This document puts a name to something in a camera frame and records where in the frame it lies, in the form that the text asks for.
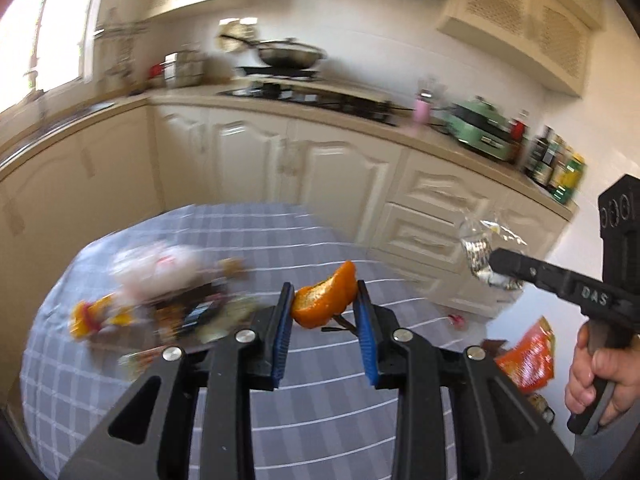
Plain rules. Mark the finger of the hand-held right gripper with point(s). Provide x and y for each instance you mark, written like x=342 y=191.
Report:
x=520 y=267

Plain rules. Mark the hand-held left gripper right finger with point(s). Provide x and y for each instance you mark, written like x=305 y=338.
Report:
x=367 y=340

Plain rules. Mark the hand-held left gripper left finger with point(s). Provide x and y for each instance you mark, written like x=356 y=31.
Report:
x=285 y=330

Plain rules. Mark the clear silver crinkled wrapper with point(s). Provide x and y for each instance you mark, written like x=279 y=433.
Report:
x=480 y=250

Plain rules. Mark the orange peel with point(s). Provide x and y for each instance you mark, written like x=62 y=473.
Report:
x=320 y=300

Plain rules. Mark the green snack wrapper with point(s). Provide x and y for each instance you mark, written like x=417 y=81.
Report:
x=235 y=310

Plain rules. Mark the black snack wrapper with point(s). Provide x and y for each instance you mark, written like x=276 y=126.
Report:
x=195 y=315

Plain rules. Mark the orange printed bag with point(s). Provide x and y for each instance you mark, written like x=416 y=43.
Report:
x=530 y=360

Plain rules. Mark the clear plastic bag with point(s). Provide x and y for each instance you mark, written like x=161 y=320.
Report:
x=180 y=265

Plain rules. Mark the long printed wrapper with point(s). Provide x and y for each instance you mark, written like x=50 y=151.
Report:
x=142 y=362

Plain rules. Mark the yellow snack wrapper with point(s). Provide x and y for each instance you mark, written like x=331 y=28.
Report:
x=82 y=320

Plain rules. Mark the person's right hand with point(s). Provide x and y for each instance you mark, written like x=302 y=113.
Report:
x=582 y=380

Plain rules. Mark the cream narrow base cabinet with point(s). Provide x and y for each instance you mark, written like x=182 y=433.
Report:
x=545 y=230

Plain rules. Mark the small red wrapper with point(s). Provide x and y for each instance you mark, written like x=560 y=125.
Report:
x=456 y=321

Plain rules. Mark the cream cabinet drawer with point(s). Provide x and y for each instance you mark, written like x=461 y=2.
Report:
x=425 y=232
x=440 y=180
x=425 y=275

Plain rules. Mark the grey checked tablecloth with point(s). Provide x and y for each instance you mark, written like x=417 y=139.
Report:
x=310 y=435

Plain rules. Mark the red sauce bottle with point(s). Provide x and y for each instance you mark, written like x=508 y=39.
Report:
x=520 y=140

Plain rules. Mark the green electric grill appliance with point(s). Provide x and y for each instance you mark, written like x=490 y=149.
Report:
x=477 y=127

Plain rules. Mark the cream stove base cabinet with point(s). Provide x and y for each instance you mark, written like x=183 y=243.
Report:
x=340 y=175

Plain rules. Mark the pink utensil holder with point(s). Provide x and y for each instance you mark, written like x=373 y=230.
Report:
x=422 y=110

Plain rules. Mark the beige countertop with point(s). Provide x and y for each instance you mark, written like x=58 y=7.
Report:
x=350 y=130

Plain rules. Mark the black glass gas stove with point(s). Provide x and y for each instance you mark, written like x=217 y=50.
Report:
x=300 y=96

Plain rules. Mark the large cream lattice cabinet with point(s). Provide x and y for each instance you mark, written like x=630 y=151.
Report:
x=510 y=15

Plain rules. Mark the cream sink base cabinet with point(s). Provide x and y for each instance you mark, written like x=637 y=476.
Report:
x=75 y=185

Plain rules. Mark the black induction cooker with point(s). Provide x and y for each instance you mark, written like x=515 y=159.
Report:
x=280 y=71

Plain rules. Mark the steel wok with lid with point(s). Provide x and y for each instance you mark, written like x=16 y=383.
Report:
x=290 y=55

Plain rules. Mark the stainless steamer pot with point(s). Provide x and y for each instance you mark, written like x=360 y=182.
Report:
x=186 y=67

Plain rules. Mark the small red pot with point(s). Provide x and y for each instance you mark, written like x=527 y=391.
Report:
x=157 y=71

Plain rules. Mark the metal sink faucet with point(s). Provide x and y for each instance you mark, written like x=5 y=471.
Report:
x=34 y=85

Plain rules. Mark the sliding window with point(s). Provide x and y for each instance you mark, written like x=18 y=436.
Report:
x=55 y=35

